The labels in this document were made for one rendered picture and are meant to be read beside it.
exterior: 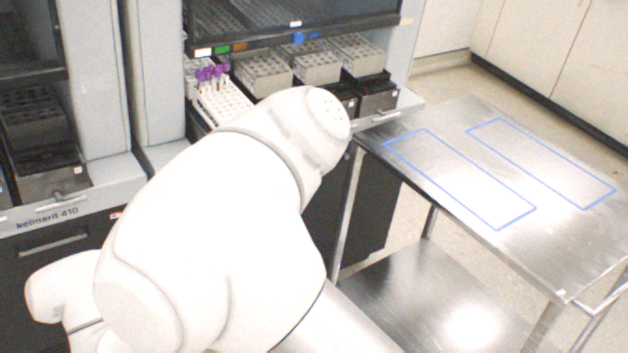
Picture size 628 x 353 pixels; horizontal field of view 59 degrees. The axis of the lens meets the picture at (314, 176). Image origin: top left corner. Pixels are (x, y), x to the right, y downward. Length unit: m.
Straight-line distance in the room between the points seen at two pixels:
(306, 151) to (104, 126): 0.82
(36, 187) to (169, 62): 0.38
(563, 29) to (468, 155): 2.10
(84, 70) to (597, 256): 1.10
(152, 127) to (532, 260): 0.88
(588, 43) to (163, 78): 2.49
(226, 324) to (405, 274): 1.34
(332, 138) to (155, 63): 0.78
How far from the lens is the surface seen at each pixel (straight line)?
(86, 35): 1.22
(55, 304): 1.05
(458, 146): 1.40
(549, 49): 3.47
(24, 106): 1.33
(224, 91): 1.38
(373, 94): 1.56
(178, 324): 0.46
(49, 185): 1.27
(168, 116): 1.37
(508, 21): 3.62
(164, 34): 1.27
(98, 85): 1.28
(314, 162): 0.57
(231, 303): 0.47
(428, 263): 1.85
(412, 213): 2.45
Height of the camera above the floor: 1.56
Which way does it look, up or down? 38 degrees down
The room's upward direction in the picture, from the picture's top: 9 degrees clockwise
